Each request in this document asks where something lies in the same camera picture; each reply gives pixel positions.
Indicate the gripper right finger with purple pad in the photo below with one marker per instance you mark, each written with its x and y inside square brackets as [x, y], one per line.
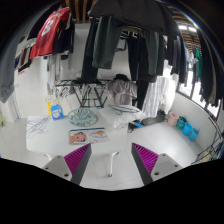
[153, 166]

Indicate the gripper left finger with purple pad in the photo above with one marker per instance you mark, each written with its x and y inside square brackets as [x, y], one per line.
[72, 166]

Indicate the white folding table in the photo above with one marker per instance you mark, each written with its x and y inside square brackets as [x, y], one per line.
[56, 140]

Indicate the light blue plastic bucket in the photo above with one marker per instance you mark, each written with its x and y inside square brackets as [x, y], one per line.
[193, 134]

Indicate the teal plastic bucket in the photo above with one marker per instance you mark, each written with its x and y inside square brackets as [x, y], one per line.
[181, 122]

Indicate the pink plastic bucket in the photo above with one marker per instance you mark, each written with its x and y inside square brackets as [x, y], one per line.
[172, 119]

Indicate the blue detergent bottle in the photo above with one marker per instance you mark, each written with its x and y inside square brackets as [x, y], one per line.
[56, 112]

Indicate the yellow detergent bottle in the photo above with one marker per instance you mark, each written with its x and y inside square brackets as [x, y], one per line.
[49, 105]

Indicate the white hanging sheet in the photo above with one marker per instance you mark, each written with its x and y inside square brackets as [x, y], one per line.
[160, 96]

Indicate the black folding drying rack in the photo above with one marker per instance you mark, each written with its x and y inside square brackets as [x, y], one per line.
[88, 94]

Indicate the grey shirt on rack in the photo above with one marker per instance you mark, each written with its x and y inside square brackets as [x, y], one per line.
[122, 92]

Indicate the green hanging garment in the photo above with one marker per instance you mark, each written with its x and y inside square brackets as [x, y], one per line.
[199, 63]

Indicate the grey hanging sweater left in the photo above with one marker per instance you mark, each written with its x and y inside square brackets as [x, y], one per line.
[7, 61]

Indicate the red sports jersey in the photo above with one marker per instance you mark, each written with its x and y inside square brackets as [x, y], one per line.
[46, 36]

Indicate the dark grey hanging trousers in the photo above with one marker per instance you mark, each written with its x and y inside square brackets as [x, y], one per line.
[101, 45]

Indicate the white wire hangers pile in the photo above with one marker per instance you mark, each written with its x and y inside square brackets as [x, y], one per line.
[36, 126]

